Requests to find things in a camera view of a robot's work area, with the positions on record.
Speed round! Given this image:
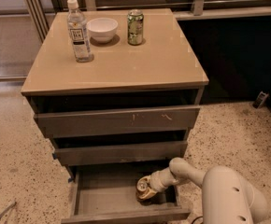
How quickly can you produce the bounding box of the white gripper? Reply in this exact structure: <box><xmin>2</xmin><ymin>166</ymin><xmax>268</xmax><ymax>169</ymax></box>
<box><xmin>135</xmin><ymin>168</ymin><xmax>179</xmax><ymax>202</ymax></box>

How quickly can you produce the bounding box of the orange soda can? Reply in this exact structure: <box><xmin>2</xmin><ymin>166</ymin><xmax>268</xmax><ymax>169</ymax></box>
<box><xmin>136</xmin><ymin>179</ymin><xmax>150</xmax><ymax>190</ymax></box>

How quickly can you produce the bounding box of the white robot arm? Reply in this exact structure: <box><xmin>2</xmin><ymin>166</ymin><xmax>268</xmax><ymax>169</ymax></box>
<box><xmin>136</xmin><ymin>158</ymin><xmax>268</xmax><ymax>224</ymax></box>

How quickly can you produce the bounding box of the grey middle drawer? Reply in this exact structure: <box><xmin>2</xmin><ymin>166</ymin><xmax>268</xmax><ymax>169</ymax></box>
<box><xmin>53</xmin><ymin>141</ymin><xmax>187</xmax><ymax>166</ymax></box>

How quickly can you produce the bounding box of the open grey bottom drawer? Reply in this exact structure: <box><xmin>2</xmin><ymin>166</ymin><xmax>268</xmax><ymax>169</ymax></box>
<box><xmin>61</xmin><ymin>161</ymin><xmax>191</xmax><ymax>224</ymax></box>

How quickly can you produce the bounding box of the grey drawer cabinet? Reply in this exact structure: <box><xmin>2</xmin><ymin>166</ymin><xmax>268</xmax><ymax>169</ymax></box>
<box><xmin>20</xmin><ymin>8</ymin><xmax>210</xmax><ymax>185</ymax></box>

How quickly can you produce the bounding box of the grey top drawer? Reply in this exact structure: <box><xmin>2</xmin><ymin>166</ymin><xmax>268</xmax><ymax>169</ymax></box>
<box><xmin>35</xmin><ymin>105</ymin><xmax>200</xmax><ymax>138</ymax></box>

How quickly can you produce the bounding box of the green soda can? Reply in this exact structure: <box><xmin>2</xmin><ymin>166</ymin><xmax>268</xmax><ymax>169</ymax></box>
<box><xmin>127</xmin><ymin>9</ymin><xmax>144</xmax><ymax>46</ymax></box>

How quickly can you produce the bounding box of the small black floor device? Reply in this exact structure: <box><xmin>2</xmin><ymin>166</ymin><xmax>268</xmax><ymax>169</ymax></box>
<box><xmin>252</xmin><ymin>91</ymin><xmax>269</xmax><ymax>108</ymax></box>

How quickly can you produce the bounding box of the grey metal rod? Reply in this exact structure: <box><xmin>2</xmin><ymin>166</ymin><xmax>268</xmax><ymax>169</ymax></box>
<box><xmin>0</xmin><ymin>202</ymin><xmax>17</xmax><ymax>219</ymax></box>

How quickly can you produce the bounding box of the white ceramic bowl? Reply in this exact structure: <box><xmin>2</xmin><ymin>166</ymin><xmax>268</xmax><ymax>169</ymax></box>
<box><xmin>87</xmin><ymin>18</ymin><xmax>118</xmax><ymax>43</ymax></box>

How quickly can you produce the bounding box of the clear plastic water bottle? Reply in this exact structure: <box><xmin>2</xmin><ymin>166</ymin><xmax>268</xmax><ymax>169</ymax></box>
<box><xmin>67</xmin><ymin>0</ymin><xmax>93</xmax><ymax>63</ymax></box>

